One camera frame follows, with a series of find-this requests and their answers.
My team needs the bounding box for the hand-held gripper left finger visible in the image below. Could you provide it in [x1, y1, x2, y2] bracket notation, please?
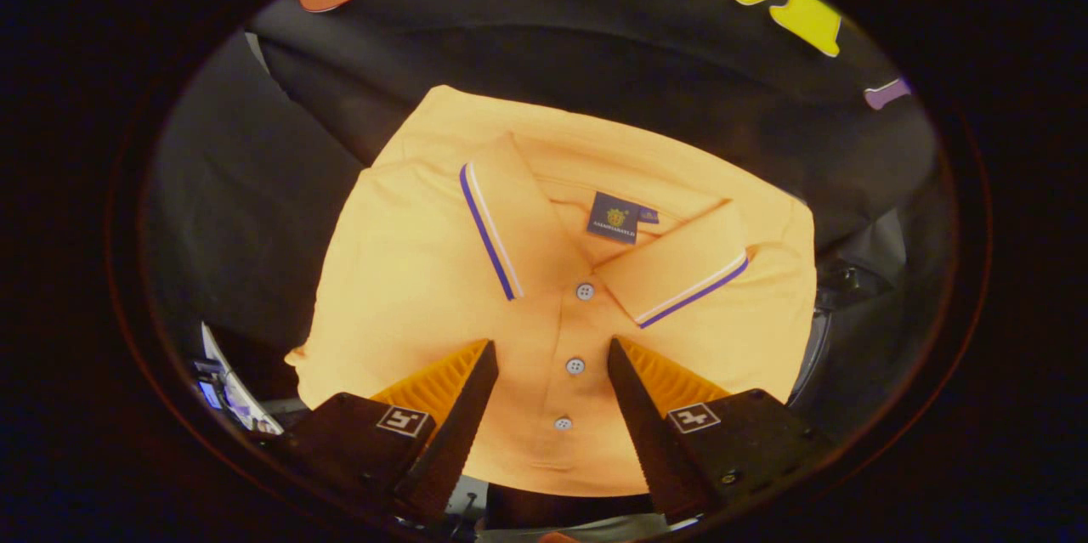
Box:
[251, 339, 500, 525]

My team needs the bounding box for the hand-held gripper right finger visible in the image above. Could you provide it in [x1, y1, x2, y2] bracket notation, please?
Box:
[606, 337, 842, 525]

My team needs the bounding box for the orange polo shirt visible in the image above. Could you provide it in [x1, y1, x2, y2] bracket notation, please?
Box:
[285, 84, 819, 498]

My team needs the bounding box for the grey washing machine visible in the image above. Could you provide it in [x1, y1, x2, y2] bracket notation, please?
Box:
[786, 212, 910, 408]

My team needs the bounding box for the white device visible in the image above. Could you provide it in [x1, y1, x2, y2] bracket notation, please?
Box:
[194, 322, 284, 435]

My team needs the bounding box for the black backdrop cloth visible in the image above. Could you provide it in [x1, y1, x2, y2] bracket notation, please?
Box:
[144, 0, 957, 442]

